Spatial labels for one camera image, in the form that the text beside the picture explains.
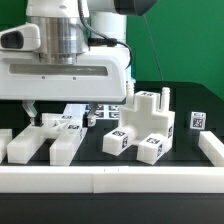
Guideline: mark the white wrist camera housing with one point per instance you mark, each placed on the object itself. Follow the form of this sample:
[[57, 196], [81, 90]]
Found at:
[[22, 38]]

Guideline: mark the white front rail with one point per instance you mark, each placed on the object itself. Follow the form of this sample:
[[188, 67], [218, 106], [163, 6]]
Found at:
[[99, 179]]

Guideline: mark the white chair seat part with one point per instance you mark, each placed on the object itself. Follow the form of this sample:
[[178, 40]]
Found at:
[[149, 116]]

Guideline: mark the white block left edge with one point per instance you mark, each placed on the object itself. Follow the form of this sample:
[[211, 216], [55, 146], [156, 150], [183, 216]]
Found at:
[[5, 138]]

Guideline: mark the white chair back frame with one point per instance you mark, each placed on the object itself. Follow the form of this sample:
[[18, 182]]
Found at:
[[66, 131]]

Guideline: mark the white obstacle wall bar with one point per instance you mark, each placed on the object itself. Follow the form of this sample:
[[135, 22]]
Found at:
[[212, 147]]

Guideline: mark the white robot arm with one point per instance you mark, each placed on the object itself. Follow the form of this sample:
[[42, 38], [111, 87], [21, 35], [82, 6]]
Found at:
[[67, 51]]

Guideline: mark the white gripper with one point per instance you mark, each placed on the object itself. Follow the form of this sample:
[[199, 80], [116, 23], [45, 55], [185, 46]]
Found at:
[[99, 75]]

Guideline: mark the white tagged cube far right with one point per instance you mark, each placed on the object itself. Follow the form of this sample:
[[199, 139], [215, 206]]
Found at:
[[198, 120]]

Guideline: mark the white marker sheet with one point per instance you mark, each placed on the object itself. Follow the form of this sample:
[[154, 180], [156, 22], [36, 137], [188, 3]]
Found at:
[[108, 112]]

